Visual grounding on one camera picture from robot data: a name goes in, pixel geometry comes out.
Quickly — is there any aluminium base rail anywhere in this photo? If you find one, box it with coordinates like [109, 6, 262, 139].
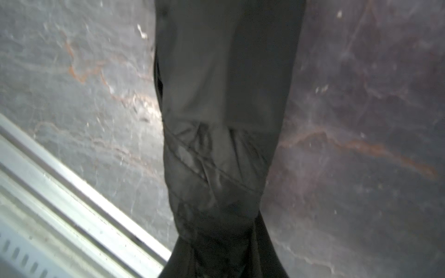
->
[1, 116, 171, 278]

